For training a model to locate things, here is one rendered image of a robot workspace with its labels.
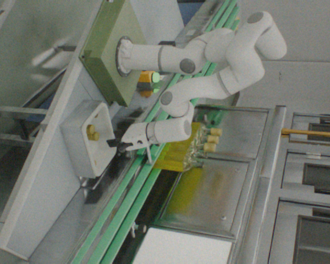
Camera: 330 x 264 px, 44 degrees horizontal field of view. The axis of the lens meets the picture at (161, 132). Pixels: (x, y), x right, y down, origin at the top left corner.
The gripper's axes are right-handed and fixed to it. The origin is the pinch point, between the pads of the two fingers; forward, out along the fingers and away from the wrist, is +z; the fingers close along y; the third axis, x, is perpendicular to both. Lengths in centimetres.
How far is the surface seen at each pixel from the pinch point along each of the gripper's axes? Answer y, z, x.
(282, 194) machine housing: 22, -44, -51
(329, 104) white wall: 584, 15, -363
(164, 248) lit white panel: -16.9, -9.6, -38.0
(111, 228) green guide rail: -25.3, -1.7, -18.3
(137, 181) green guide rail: -2.0, -0.7, -18.9
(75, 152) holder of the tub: -10.4, 9.8, 3.5
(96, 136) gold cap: -0.7, 6.9, 2.4
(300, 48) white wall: 599, 43, -249
